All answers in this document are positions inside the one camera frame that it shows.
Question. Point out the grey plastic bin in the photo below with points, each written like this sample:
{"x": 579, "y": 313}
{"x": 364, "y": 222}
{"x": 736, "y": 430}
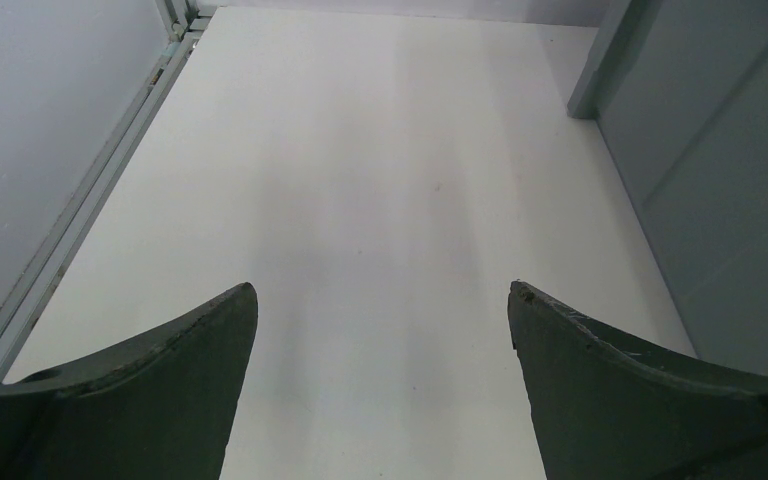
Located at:
{"x": 679, "y": 91}

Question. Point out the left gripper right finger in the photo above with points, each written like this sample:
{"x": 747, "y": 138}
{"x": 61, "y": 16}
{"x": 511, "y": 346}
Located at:
{"x": 606, "y": 404}

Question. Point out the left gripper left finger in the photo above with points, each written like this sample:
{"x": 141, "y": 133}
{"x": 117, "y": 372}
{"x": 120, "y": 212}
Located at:
{"x": 159, "y": 405}

